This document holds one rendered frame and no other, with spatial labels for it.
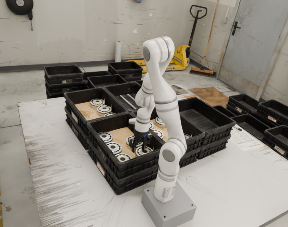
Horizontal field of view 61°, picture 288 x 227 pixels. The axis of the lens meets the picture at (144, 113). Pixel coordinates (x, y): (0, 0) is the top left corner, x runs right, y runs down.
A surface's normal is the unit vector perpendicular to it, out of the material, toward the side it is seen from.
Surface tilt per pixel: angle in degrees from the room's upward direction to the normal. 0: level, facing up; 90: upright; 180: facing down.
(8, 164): 0
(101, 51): 90
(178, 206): 1
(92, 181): 0
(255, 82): 90
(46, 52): 90
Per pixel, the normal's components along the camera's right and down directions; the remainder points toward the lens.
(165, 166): -0.56, 0.41
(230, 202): 0.12, -0.85
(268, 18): -0.88, 0.15
